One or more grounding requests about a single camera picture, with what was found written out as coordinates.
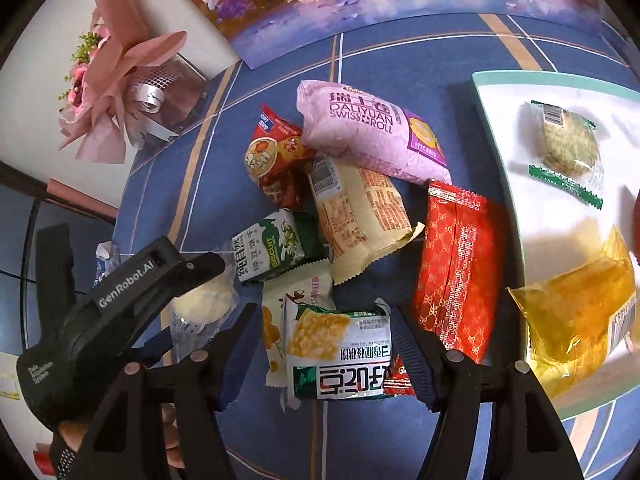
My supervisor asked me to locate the clear white bun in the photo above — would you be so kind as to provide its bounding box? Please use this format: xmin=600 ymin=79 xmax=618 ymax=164
xmin=170 ymin=264 xmax=239 ymax=361

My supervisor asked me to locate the yellow orange snack bag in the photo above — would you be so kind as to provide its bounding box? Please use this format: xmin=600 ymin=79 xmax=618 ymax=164
xmin=509 ymin=228 xmax=637 ymax=398

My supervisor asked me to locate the red patterned wafer pack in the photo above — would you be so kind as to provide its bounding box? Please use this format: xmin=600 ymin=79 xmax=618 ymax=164
xmin=409 ymin=181 xmax=510 ymax=364

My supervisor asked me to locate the white green cracker packet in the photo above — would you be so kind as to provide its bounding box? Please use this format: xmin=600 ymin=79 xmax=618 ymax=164
xmin=286 ymin=298 xmax=393 ymax=408

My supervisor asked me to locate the white peach cake packet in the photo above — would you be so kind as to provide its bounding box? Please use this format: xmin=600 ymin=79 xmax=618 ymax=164
xmin=262 ymin=259 xmax=335 ymax=388

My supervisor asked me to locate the beige bread packet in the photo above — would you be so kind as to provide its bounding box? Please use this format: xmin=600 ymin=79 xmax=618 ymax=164
xmin=308 ymin=156 xmax=424 ymax=285

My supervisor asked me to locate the green round cookie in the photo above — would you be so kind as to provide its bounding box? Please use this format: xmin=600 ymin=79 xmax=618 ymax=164
xmin=527 ymin=101 xmax=604 ymax=210

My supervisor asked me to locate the small red snack box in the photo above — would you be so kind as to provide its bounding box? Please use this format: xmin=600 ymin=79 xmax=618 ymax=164
xmin=631 ymin=193 xmax=640 ymax=264

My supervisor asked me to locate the blue white crumpled wrapper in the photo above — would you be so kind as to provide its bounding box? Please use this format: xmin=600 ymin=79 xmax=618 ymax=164
xmin=93 ymin=240 xmax=120 ymax=287

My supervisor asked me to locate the blue plaid tablecloth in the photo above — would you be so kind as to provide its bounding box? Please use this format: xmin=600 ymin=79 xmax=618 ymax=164
xmin=113 ymin=14 xmax=639 ymax=479

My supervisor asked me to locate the green white milk carton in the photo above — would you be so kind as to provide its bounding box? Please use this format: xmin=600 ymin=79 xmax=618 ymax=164
xmin=231 ymin=209 xmax=328 ymax=284

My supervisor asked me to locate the pink flower bouquet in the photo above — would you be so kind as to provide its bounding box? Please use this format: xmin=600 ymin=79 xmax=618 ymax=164
xmin=58 ymin=0 xmax=207 ymax=165

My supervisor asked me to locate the red biscuit snack bag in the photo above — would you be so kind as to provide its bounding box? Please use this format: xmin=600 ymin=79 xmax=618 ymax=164
xmin=244 ymin=105 xmax=316 ymax=210

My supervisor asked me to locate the white tray teal rim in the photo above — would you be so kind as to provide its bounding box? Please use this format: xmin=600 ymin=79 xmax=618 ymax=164
xmin=470 ymin=69 xmax=640 ymax=421

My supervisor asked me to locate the pink swiss roll bag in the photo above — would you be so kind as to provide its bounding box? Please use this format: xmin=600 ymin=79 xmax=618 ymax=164
xmin=296 ymin=80 xmax=451 ymax=186

